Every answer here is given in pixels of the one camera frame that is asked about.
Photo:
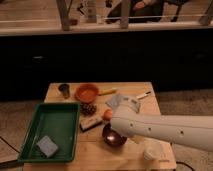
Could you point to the green plastic tray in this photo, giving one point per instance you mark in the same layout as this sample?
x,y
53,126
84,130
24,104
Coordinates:
x,y
58,121

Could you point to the dark brown bowl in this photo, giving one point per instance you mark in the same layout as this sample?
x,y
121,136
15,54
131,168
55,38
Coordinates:
x,y
111,137

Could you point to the yellow marker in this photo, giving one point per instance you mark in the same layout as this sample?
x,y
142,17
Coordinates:
x,y
106,92

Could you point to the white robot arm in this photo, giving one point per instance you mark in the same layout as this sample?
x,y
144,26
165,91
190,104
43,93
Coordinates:
x,y
192,131

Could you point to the dark small cup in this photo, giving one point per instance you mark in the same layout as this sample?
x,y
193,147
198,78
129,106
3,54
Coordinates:
x,y
64,90

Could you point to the wooden table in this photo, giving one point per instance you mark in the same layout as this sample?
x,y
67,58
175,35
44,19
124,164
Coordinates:
x,y
92,154

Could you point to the grey cloth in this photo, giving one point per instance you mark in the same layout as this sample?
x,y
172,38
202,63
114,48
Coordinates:
x,y
115,100

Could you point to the orange bowl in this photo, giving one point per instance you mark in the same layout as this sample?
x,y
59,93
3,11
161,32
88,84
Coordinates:
x,y
86,93

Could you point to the black whiteboard eraser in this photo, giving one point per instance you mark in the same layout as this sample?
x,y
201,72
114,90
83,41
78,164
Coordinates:
x,y
89,123

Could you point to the orange fruit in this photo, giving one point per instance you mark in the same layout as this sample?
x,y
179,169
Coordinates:
x,y
107,115

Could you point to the white plastic cup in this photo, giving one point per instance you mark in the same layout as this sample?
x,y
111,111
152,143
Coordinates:
x,y
153,150

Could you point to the grey blue sponge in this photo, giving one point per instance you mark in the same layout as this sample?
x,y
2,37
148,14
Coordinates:
x,y
47,146

